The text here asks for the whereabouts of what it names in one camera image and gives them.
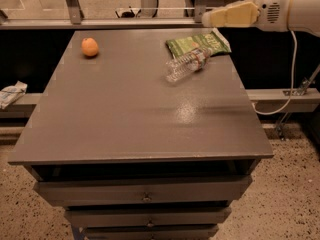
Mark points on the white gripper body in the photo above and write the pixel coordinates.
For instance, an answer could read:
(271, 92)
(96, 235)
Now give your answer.
(271, 12)

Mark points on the black white object on floor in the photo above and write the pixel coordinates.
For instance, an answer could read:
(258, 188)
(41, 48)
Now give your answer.
(128, 13)

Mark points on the white folded cloth packet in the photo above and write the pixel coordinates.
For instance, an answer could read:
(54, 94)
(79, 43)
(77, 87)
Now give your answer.
(10, 94)

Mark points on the middle grey drawer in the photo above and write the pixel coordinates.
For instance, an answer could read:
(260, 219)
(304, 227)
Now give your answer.
(148, 217)

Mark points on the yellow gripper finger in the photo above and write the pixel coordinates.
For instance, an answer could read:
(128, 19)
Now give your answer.
(238, 14)

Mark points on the orange fruit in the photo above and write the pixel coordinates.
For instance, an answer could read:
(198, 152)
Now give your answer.
(89, 47)

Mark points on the green chip bag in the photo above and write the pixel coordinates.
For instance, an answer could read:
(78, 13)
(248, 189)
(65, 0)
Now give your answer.
(213, 40)

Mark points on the grey metal rail frame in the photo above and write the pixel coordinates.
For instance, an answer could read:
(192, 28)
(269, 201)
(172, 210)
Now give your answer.
(101, 13)

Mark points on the clear plastic water bottle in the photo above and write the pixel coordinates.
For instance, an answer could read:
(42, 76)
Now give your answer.
(181, 67)

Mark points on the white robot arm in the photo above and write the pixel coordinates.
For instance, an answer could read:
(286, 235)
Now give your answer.
(304, 16)

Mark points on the grey drawer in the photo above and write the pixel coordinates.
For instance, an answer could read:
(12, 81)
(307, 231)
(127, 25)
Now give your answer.
(143, 191)
(173, 232)
(148, 217)

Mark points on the bottom grey drawer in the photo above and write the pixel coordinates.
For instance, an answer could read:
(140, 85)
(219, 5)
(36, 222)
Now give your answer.
(173, 232)

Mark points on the grey drawer cabinet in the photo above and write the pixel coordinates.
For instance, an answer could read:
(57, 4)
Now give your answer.
(115, 117)

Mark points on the top grey drawer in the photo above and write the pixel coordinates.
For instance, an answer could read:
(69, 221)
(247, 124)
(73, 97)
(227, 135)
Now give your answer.
(143, 191)

